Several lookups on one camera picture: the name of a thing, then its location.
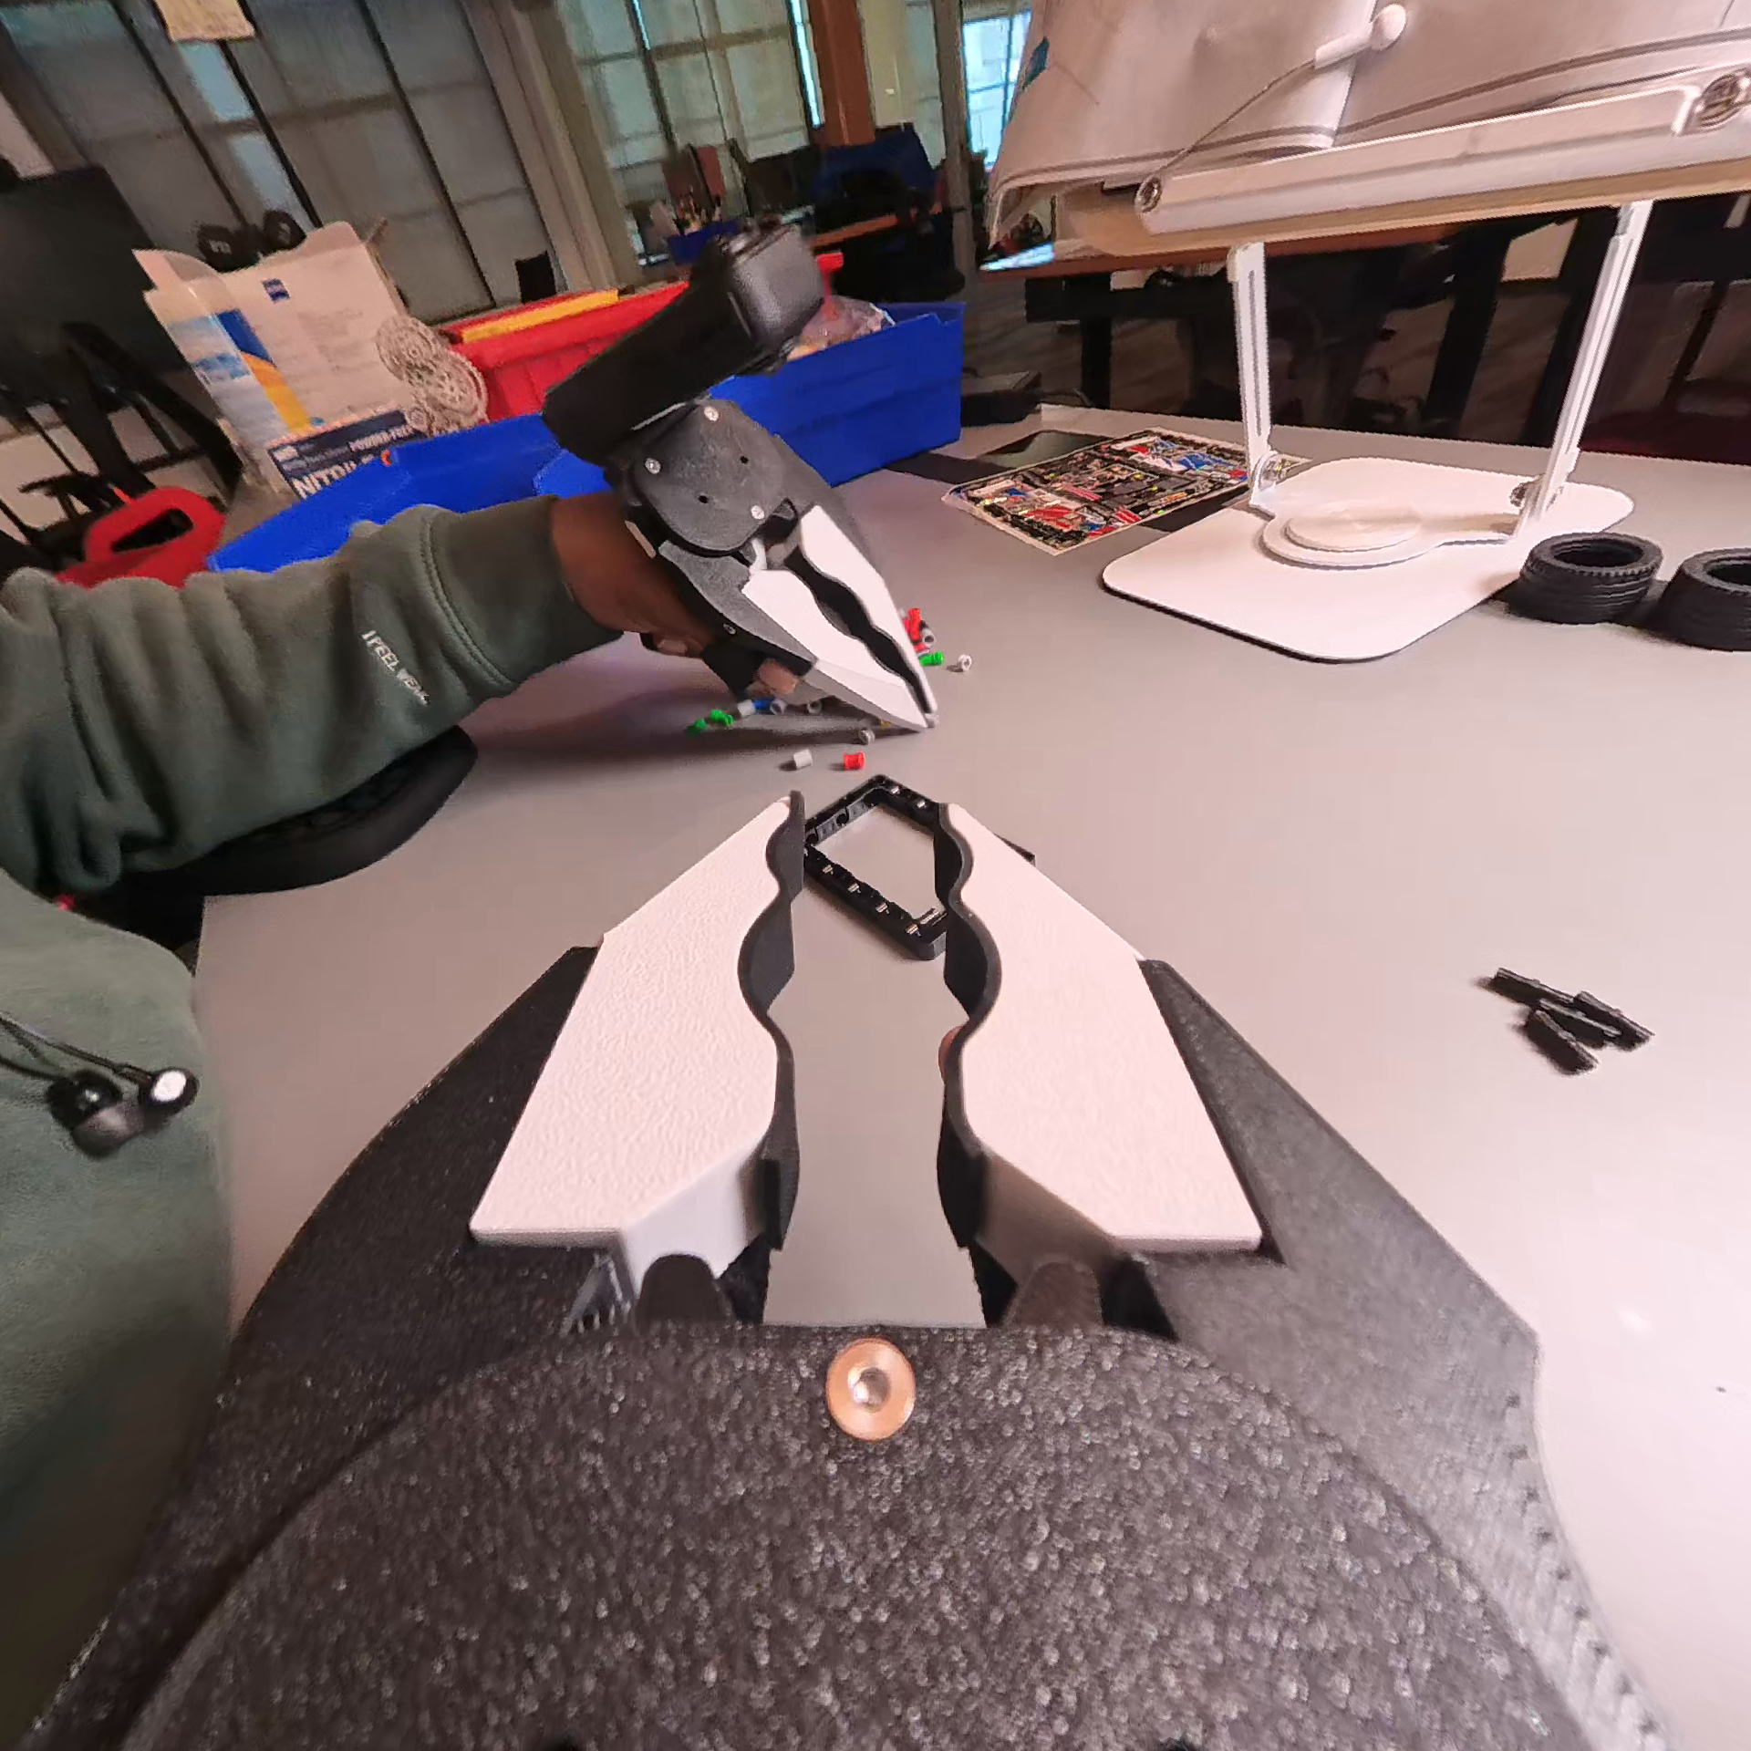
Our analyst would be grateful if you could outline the red plastic container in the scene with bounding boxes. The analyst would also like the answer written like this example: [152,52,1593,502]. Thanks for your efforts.
[58,491,226,590]

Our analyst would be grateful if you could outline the person's green sweatshirt torso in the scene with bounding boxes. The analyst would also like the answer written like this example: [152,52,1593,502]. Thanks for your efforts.
[0,867,237,1745]

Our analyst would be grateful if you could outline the red plastic bin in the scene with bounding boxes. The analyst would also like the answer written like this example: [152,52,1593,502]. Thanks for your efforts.
[438,279,691,423]

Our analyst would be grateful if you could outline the white cardboard box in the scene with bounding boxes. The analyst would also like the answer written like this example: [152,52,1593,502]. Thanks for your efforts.
[138,220,413,460]

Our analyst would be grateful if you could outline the pile of small lego pieces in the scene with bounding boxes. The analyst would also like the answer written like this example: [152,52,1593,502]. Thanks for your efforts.
[731,605,948,723]

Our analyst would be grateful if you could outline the black wrist rest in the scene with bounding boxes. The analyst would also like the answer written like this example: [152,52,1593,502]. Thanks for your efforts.
[68,726,477,947]

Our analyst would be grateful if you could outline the black rectangular lego frame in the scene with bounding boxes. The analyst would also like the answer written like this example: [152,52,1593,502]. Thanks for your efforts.
[800,774,1037,963]

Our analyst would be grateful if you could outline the blue white glove box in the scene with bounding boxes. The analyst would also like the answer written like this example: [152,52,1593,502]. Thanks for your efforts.
[266,410,413,500]

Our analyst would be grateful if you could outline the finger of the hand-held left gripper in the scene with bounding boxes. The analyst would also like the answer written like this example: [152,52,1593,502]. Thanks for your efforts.
[800,507,943,723]
[735,562,938,730]

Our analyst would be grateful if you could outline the clear plastic bag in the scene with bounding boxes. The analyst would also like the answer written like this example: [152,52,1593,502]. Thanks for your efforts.
[785,294,898,360]

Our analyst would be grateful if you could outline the person's left hand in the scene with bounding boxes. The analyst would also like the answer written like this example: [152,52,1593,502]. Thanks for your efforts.
[551,491,816,703]

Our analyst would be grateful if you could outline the person's left forearm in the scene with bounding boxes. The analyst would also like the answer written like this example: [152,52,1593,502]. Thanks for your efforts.
[0,502,624,899]

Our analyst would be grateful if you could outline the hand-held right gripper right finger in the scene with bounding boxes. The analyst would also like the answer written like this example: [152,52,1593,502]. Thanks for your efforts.
[934,803,1265,1295]

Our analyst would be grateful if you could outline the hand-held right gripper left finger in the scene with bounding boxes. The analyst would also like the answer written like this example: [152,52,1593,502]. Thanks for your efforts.
[467,789,811,1295]

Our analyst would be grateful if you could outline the white adjustable stand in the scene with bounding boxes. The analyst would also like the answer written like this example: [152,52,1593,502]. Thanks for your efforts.
[1101,61,1751,662]

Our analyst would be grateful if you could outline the black rubber tyre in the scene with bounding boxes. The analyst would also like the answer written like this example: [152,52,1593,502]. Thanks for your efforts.
[1509,532,1665,627]
[1652,546,1751,652]

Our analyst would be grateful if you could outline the lego sticker sheet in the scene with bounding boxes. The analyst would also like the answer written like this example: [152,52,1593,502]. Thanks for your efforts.
[944,428,1268,554]

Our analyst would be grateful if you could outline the white lattice wheels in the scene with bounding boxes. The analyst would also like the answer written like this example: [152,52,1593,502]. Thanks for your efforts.
[367,321,489,437]

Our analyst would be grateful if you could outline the black wired earphones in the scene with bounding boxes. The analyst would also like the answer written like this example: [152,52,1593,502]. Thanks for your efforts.
[0,1014,199,1157]

